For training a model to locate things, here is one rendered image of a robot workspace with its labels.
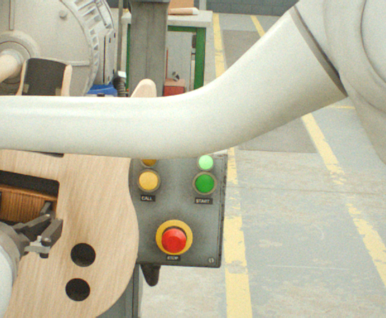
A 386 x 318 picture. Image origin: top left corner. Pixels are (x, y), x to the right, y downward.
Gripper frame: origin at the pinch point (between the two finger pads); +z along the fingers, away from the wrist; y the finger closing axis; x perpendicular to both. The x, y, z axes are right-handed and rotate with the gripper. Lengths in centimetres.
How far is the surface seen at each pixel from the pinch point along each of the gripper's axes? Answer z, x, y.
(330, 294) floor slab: 218, -91, 98
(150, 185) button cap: 13.9, 2.8, 17.8
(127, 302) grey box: 34.4, -27.4, 16.9
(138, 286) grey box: 35.3, -23.9, 18.4
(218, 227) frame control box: 14.6, -2.3, 29.8
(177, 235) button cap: 11.9, -4.0, 23.5
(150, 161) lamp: 13.8, 6.7, 17.0
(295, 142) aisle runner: 493, -86, 109
